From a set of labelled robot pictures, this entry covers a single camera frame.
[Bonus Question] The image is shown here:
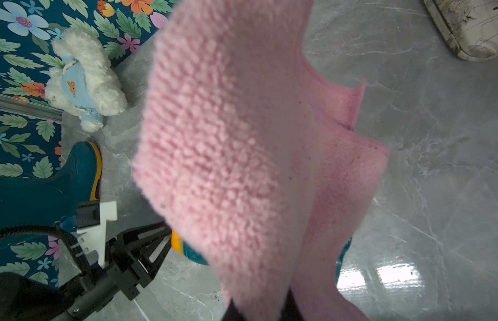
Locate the teal rubber boot orange sole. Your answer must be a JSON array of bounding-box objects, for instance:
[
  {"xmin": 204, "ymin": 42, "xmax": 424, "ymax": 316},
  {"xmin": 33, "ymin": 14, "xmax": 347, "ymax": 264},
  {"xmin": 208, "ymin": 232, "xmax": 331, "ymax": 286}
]
[{"xmin": 0, "ymin": 141, "xmax": 103, "ymax": 229}]

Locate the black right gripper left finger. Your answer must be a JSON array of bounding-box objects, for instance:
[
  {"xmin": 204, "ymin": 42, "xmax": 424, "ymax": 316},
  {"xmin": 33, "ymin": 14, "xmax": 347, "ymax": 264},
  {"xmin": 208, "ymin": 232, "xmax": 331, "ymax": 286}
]
[{"xmin": 222, "ymin": 300, "xmax": 245, "ymax": 321}]

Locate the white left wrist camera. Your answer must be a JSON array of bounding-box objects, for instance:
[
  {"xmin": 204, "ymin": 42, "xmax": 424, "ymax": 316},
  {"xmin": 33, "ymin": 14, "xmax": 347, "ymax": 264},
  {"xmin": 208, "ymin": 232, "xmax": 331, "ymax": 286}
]
[{"xmin": 76, "ymin": 200, "xmax": 118, "ymax": 268}]

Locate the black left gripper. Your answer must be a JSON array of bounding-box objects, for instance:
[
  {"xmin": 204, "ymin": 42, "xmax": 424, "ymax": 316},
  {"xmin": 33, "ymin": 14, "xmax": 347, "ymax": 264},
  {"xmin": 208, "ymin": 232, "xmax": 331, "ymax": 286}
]
[{"xmin": 52, "ymin": 222, "xmax": 171, "ymax": 320}]

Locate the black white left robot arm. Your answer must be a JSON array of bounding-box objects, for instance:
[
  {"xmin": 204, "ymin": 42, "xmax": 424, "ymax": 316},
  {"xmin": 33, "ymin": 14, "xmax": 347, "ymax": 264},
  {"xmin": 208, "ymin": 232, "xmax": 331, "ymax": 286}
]
[{"xmin": 0, "ymin": 223, "xmax": 172, "ymax": 320}]

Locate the map print glasses case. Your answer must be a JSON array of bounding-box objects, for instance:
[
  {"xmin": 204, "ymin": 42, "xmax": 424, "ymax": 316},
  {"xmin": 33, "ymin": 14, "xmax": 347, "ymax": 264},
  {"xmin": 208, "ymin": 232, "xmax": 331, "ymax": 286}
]
[{"xmin": 423, "ymin": 0, "xmax": 498, "ymax": 62}]

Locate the pink microfiber cloth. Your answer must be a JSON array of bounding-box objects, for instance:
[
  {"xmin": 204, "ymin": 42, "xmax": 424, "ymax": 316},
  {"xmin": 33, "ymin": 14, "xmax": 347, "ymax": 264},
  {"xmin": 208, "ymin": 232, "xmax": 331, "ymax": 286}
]
[{"xmin": 133, "ymin": 1, "xmax": 389, "ymax": 320}]

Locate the white teddy bear blue shirt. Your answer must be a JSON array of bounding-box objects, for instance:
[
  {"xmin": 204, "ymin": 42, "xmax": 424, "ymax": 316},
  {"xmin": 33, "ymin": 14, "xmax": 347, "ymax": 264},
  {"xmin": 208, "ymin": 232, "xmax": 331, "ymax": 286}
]
[{"xmin": 45, "ymin": 28, "xmax": 128, "ymax": 133}]

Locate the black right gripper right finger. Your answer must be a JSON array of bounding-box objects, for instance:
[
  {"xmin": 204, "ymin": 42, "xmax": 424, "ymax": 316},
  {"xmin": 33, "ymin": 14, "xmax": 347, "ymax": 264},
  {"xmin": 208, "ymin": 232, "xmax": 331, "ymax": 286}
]
[{"xmin": 279, "ymin": 289, "xmax": 304, "ymax": 321}]

